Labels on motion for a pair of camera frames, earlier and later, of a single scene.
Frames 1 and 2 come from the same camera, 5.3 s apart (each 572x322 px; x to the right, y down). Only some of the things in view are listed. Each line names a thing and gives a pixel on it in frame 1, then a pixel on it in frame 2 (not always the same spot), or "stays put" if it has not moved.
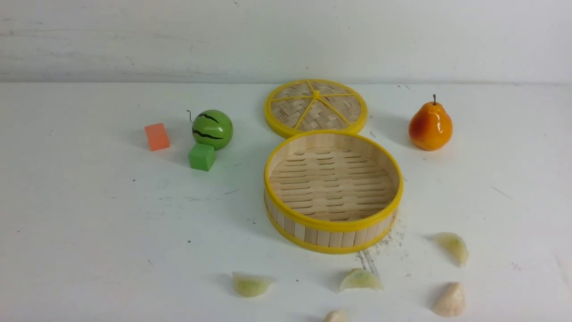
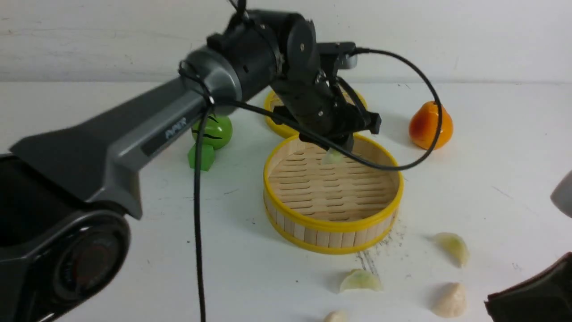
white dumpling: x=452 y=301 stays put
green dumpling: x=251 y=285 → x=331 y=156
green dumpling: x=358 y=278 stays put
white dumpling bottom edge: x=337 y=316 stays put
